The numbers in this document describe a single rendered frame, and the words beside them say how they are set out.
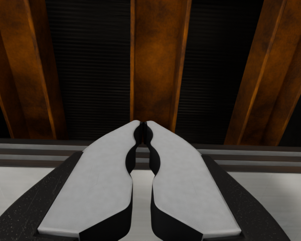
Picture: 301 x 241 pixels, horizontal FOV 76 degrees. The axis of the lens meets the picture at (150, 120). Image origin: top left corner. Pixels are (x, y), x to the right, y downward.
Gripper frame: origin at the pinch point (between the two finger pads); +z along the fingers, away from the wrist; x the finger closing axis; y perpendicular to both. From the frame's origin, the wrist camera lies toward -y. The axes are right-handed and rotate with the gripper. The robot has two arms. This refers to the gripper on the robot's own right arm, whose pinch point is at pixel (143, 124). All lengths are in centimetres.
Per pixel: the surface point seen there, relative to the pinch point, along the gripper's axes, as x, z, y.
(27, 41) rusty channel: -18.7, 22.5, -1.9
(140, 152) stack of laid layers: -0.1, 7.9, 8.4
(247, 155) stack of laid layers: 13.4, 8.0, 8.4
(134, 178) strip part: -0.7, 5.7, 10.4
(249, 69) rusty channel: 17.9, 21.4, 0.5
